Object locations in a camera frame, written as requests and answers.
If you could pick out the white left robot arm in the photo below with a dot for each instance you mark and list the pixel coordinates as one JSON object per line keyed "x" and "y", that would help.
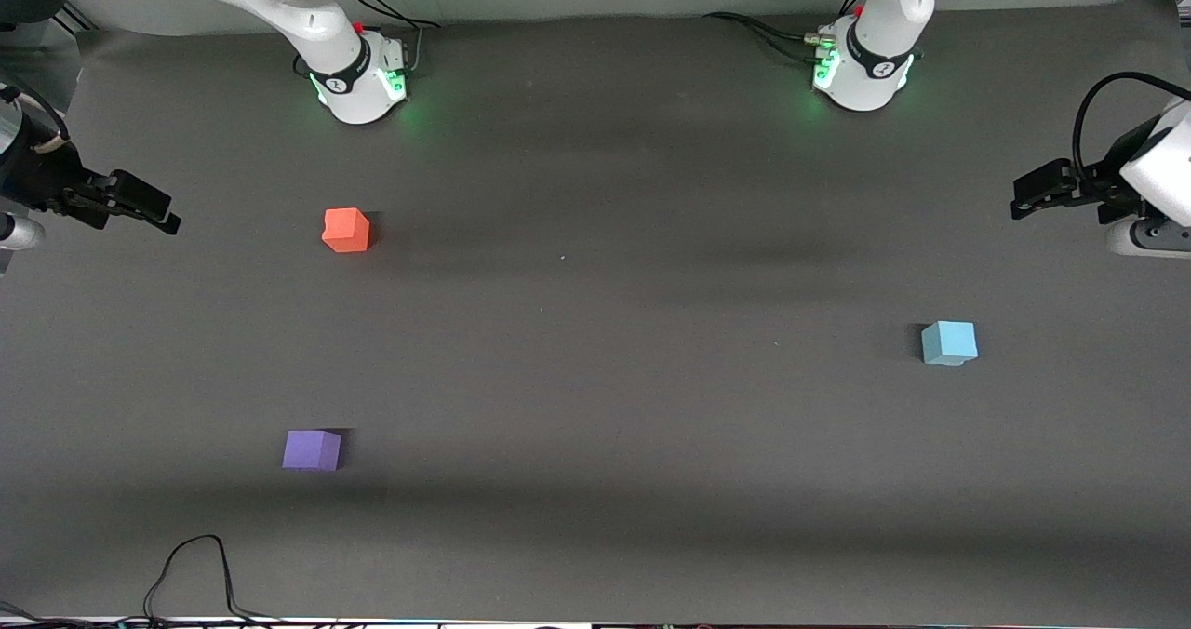
{"x": 879, "y": 15}

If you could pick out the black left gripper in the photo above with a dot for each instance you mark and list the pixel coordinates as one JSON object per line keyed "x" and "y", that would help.
{"x": 1107, "y": 187}

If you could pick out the orange foam block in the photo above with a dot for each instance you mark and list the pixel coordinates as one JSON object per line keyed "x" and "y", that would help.
{"x": 346, "y": 229}

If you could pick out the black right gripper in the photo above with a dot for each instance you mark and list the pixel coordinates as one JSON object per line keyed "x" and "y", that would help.
{"x": 39, "y": 180}

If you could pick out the purple foam block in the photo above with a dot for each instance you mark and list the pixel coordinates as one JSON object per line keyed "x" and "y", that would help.
{"x": 312, "y": 449}

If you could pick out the light blue foam block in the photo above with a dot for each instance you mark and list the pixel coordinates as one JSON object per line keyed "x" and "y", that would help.
{"x": 949, "y": 341}

